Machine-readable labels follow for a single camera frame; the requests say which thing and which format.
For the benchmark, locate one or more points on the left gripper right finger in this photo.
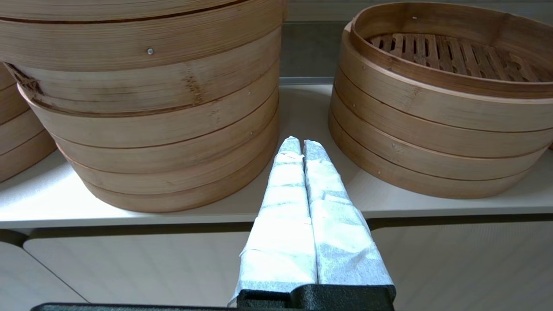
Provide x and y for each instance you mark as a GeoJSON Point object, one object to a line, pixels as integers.
{"type": "Point", "coordinates": [341, 242]}

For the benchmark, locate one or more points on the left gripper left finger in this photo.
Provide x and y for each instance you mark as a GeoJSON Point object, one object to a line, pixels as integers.
{"type": "Point", "coordinates": [285, 224]}

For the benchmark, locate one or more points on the small bamboo steamer basket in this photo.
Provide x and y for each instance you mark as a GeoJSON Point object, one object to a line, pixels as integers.
{"type": "Point", "coordinates": [410, 172]}
{"type": "Point", "coordinates": [432, 112]}

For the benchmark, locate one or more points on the large bamboo steamer basket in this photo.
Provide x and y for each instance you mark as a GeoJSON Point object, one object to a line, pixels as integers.
{"type": "Point", "coordinates": [13, 103]}
{"type": "Point", "coordinates": [21, 151]}
{"type": "Point", "coordinates": [129, 129]}
{"type": "Point", "coordinates": [129, 43]}
{"type": "Point", "coordinates": [173, 190]}

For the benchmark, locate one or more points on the beige cabinet door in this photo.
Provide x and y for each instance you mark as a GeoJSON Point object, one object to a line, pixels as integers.
{"type": "Point", "coordinates": [129, 268]}
{"type": "Point", "coordinates": [475, 268]}
{"type": "Point", "coordinates": [21, 280]}

